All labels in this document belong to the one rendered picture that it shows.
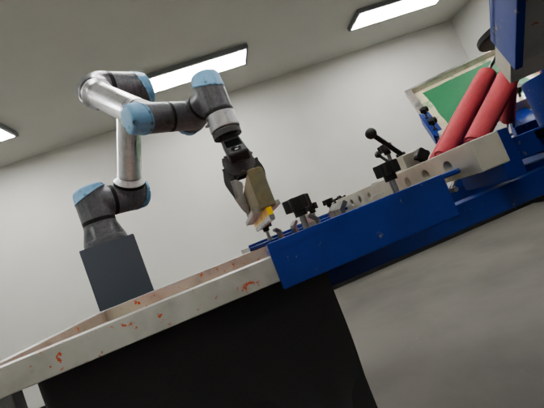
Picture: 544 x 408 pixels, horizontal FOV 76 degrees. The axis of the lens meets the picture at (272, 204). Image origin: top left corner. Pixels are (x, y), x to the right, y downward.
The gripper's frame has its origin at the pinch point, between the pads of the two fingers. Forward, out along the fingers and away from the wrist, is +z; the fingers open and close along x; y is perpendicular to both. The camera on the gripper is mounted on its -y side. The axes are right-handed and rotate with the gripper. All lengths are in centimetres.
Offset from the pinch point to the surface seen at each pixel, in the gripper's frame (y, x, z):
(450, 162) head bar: -28.5, -29.6, 6.6
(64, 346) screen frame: -29.4, 34.2, 10.6
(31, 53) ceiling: 195, 100, -190
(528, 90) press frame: 3, -83, -4
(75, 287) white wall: 380, 203, -15
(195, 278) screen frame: 25.2, 21.9, 11.5
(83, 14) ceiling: 171, 49, -190
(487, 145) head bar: -34.3, -32.1, 6.2
